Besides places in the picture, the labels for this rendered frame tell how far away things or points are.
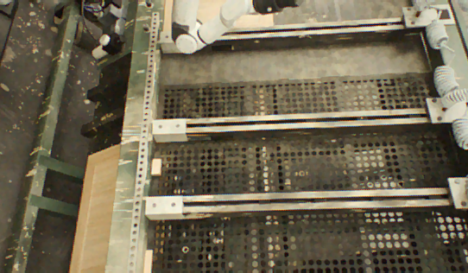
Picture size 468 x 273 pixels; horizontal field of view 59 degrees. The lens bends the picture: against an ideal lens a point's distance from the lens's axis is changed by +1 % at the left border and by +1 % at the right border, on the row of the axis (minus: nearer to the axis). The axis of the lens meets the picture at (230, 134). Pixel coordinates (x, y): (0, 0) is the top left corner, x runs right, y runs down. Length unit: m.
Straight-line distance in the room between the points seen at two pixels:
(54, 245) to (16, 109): 0.72
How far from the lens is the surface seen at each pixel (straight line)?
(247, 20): 1.89
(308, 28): 1.80
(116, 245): 1.47
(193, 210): 1.41
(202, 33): 1.52
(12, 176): 2.28
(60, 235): 2.35
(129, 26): 1.95
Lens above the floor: 1.95
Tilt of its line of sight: 31 degrees down
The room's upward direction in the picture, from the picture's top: 71 degrees clockwise
